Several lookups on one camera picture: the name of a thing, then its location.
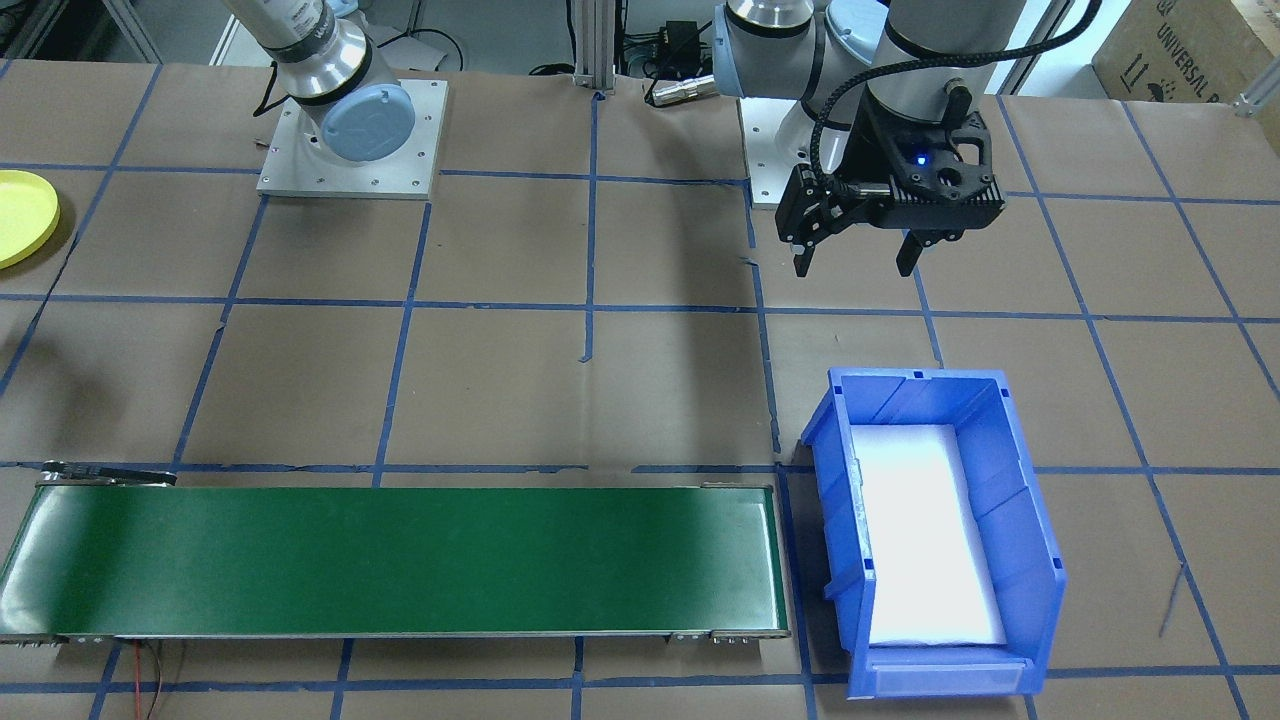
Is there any brown cardboard box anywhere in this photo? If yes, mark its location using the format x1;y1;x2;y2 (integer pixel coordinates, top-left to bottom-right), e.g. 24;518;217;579
1090;0;1280;105

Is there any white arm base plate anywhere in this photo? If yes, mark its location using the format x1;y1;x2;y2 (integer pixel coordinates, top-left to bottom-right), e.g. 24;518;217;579
256;78;449;201
740;97;816;211

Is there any green conveyor belt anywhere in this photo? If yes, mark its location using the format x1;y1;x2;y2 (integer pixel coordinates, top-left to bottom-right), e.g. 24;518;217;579
0;462;793;643

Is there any yellow round plate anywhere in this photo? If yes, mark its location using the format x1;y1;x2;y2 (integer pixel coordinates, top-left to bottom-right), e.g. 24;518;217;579
0;170;61;269

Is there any blue plastic storage bin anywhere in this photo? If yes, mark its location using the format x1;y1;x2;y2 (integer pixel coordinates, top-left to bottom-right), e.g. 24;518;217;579
800;368;1068;701

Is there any black power adapter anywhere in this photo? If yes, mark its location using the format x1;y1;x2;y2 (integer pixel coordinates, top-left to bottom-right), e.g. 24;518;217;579
655;20;708;69

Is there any red black wire pair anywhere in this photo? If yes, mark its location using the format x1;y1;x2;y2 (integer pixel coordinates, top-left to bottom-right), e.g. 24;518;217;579
125;638;191;720

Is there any black corrugated cable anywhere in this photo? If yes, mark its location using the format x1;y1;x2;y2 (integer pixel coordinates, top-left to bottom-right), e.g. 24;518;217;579
808;0;1103;191

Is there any silver metal cylinder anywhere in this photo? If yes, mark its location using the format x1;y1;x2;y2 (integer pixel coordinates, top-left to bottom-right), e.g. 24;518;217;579
645;76;717;107

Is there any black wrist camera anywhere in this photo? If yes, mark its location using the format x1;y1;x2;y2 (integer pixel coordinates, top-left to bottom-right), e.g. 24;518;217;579
893;183;1007;239

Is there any white foam pad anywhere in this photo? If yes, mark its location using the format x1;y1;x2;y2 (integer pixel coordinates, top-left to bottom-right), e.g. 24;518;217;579
850;423;1009;646

